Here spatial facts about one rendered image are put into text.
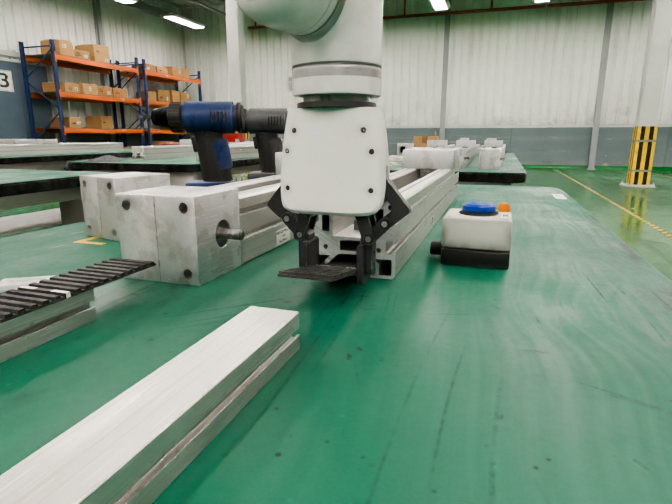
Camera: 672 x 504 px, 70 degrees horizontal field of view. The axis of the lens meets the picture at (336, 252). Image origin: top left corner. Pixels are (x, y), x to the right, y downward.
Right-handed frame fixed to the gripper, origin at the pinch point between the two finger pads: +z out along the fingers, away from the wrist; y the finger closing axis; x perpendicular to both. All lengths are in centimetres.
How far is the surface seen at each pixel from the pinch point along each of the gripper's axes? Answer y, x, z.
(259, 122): -39, 60, -16
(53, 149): -354, 282, -2
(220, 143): -36, 38, -11
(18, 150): -354, 249, -2
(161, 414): 1.2, -29.0, 0.1
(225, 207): -14.1, 2.2, -4.6
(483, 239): 13.8, 13.4, -0.5
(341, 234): -1.6, 6.4, -1.5
